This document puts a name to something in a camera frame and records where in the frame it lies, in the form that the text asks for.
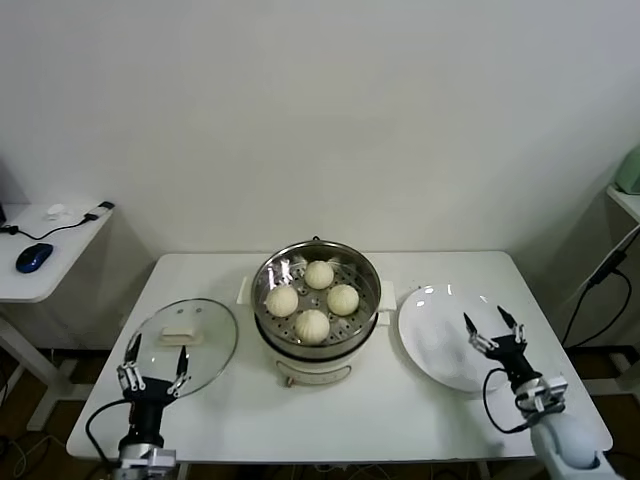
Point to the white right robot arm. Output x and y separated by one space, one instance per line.
570 445

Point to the mint green appliance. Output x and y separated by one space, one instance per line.
629 172

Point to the perforated steel steamer basket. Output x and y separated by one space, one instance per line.
365 295

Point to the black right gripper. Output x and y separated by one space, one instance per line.
512 357

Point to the small white crumpled object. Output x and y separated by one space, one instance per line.
57 211

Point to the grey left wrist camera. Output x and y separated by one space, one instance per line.
162 457

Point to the black and white adapter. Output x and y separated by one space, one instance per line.
100 210

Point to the round white plate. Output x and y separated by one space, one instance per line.
435 340

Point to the blue computer mouse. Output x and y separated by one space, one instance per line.
34 257

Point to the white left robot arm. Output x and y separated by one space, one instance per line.
137 452

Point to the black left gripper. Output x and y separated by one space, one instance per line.
147 400

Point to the round glass pot lid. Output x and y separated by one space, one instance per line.
210 340

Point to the white steamed baozi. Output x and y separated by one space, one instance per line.
343 300
319 274
282 301
312 326

